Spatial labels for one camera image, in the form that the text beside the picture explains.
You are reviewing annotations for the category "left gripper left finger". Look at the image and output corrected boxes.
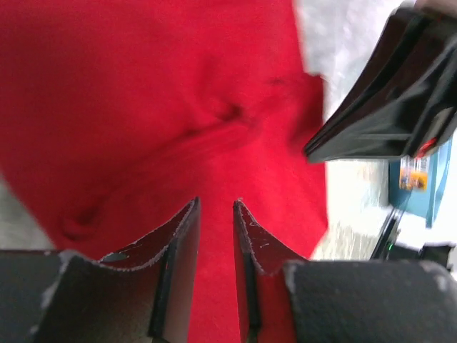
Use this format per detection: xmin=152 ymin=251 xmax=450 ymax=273
xmin=1 ymin=199 xmax=201 ymax=343

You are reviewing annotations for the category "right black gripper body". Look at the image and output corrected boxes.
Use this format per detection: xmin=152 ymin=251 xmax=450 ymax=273
xmin=403 ymin=8 xmax=456 ymax=157

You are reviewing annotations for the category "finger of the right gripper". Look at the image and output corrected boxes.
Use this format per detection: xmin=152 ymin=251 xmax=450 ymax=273
xmin=304 ymin=6 xmax=443 ymax=163

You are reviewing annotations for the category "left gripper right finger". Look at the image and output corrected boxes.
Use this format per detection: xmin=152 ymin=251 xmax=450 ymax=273
xmin=233 ymin=202 xmax=456 ymax=342

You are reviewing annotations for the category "red t shirt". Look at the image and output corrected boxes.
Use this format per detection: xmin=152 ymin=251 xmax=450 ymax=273
xmin=1 ymin=1 xmax=328 ymax=342

